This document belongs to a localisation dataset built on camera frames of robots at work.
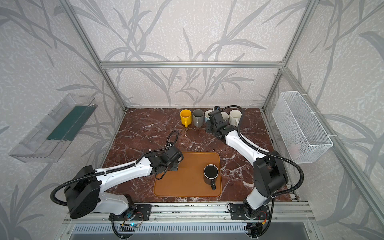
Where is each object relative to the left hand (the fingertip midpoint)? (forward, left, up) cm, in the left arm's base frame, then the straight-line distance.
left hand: (177, 159), depth 85 cm
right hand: (+21, -20, +11) cm, 31 cm away
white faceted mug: (+30, -37, +3) cm, 48 cm away
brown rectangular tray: (-10, -7, -6) cm, 14 cm away
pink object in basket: (-1, -59, +17) cm, 62 cm away
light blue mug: (+31, -17, +3) cm, 36 cm away
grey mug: (+30, -12, +3) cm, 32 cm away
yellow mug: (+35, -3, -1) cm, 35 cm away
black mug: (-9, -19, +4) cm, 21 cm away
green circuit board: (-31, +20, -6) cm, 37 cm away
